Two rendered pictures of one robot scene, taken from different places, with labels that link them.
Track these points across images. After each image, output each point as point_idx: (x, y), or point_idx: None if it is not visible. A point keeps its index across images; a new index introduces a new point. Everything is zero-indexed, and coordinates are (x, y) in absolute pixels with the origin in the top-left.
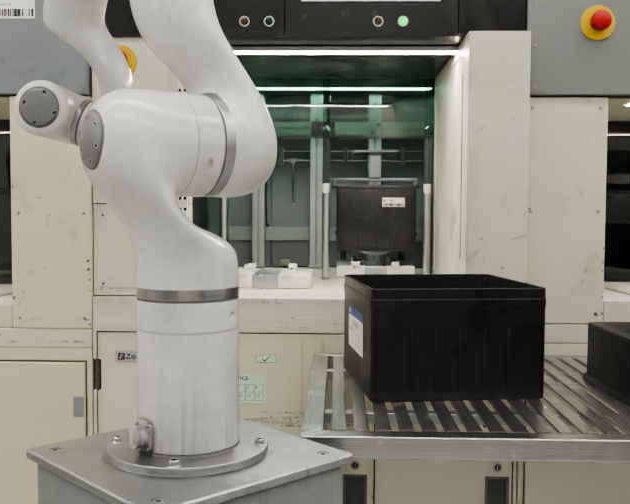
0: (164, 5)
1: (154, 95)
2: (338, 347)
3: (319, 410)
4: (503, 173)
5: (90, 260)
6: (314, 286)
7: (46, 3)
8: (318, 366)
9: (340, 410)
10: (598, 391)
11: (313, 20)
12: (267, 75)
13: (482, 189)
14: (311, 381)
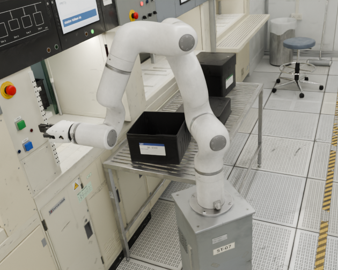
0: (206, 95)
1: (220, 122)
2: (103, 156)
3: (182, 174)
4: (130, 76)
5: (28, 185)
6: None
7: (112, 97)
8: (125, 166)
9: (184, 171)
10: None
11: (68, 40)
12: None
13: (127, 84)
14: (146, 170)
